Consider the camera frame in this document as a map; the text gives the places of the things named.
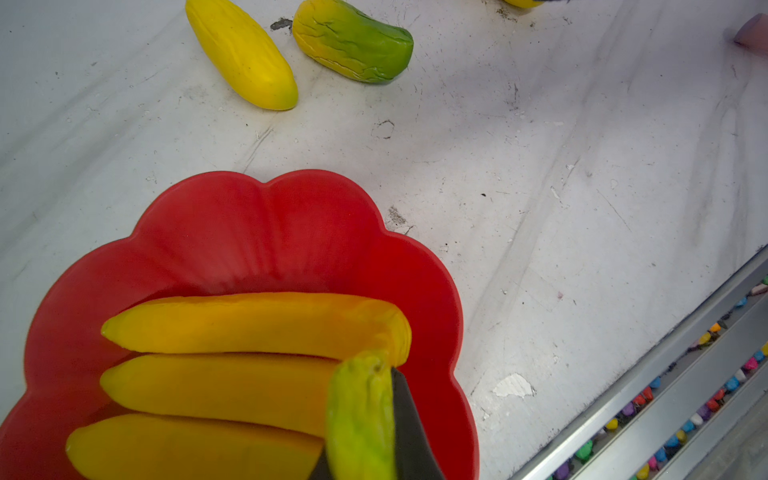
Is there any purple plastic scoop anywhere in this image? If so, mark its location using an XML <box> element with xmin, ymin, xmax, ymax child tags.
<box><xmin>734</xmin><ymin>13</ymin><xmax>768</xmax><ymax>54</ymax></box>

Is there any red flower-shaped fruit bowl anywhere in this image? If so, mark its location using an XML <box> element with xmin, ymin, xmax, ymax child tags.
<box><xmin>1</xmin><ymin>170</ymin><xmax>480</xmax><ymax>479</ymax></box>

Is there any yellow fake banana bunch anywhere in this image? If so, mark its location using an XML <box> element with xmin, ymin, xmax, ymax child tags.
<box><xmin>65</xmin><ymin>292</ymin><xmax>412</xmax><ymax>479</ymax></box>

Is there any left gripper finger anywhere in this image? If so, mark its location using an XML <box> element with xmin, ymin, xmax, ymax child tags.
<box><xmin>309</xmin><ymin>367</ymin><xmax>444</xmax><ymax>479</ymax></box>

